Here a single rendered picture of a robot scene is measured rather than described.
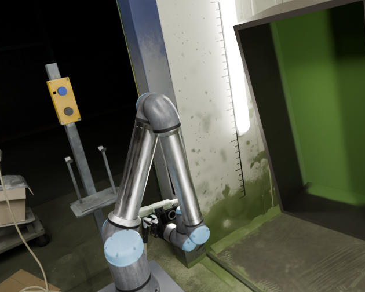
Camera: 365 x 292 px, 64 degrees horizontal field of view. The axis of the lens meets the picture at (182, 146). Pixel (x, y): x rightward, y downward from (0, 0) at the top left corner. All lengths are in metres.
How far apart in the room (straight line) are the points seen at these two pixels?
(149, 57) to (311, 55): 0.93
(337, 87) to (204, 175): 1.05
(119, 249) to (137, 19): 1.28
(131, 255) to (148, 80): 1.08
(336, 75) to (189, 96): 0.89
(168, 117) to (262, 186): 1.71
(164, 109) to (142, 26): 0.87
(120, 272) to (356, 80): 1.42
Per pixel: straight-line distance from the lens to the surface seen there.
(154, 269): 1.47
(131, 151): 1.25
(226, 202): 2.40
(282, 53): 1.86
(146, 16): 1.90
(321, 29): 1.72
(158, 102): 1.12
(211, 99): 2.12
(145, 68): 1.85
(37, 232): 3.30
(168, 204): 1.76
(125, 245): 1.19
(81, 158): 1.96
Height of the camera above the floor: 1.55
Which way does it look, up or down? 17 degrees down
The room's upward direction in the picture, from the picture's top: 11 degrees counter-clockwise
